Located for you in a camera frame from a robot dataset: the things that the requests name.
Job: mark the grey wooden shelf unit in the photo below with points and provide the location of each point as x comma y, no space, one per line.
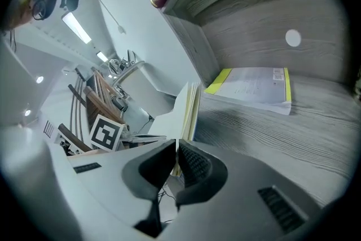
253,11

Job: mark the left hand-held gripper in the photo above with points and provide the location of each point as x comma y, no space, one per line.
106,132

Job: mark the white round cover cap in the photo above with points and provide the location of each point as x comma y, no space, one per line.
293,38

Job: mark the white notebook with yellowish pages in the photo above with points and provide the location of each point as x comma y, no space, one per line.
188,110

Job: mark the white rounded cabinet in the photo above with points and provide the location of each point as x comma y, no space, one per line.
138,84

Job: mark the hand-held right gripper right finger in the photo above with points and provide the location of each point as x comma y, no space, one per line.
198,175

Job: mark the long ceiling light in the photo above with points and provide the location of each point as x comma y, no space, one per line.
76,27
102,56

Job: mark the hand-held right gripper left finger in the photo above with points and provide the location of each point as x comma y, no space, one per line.
150,170

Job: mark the yellow and white book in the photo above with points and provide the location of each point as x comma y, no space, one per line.
253,87

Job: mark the brown wooden slatted furniture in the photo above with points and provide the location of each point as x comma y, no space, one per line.
98,98

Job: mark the black glasses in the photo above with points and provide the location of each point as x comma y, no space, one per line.
39,8

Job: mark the round ceiling spotlight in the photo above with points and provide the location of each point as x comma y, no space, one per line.
39,79
27,113

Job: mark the thin ceiling rod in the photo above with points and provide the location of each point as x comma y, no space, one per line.
110,13

